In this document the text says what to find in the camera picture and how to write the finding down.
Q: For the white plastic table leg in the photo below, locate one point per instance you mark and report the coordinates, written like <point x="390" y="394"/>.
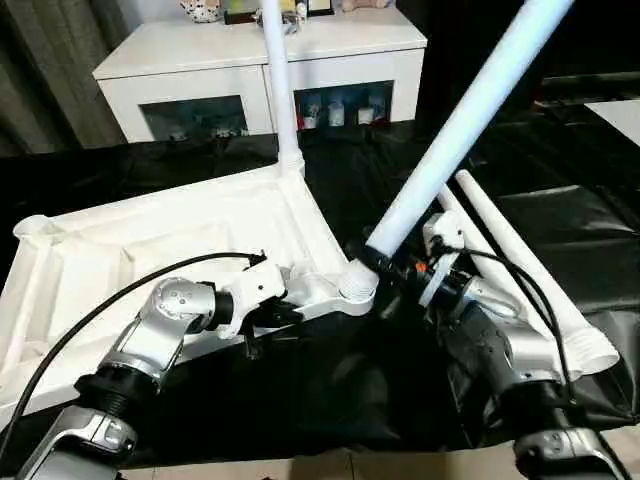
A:
<point x="510" y="240"/>
<point x="475" y="110"/>
<point x="447" y="199"/>
<point x="280" y="90"/>

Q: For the white plastic table top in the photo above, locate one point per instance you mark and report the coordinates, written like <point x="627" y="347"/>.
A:
<point x="150" y="235"/>

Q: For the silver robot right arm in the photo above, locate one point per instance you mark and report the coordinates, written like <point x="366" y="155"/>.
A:
<point x="500" y="350"/>

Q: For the white mug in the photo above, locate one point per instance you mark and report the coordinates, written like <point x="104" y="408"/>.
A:
<point x="307" y="122"/>
<point x="366" y="116"/>

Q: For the black work mat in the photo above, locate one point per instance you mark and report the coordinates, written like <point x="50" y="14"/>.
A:
<point x="550" y="200"/>

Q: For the beige plush toy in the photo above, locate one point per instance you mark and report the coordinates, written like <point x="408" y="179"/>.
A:
<point x="367" y="4"/>

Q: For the white flat board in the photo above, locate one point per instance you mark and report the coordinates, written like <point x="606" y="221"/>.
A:
<point x="617" y="120"/>

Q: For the white cabinet with glass doors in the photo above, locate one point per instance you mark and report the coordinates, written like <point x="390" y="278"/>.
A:
<point x="200" y="65"/>

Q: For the dark green box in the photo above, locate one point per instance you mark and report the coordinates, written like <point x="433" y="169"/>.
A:
<point x="240" y="16"/>

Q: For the white spotted bowl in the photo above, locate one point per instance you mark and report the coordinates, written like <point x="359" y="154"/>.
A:
<point x="200" y="10"/>

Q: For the grey curtain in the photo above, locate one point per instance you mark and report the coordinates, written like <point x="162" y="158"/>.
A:
<point x="50" y="65"/>

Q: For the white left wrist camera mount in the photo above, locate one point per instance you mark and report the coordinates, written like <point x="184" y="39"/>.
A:
<point x="260" y="285"/>

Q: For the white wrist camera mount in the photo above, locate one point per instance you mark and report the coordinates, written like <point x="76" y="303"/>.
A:
<point x="447" y="230"/>
<point x="260" y="285"/>

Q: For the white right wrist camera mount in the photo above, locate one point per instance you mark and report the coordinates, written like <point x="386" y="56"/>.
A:
<point x="447" y="230"/>

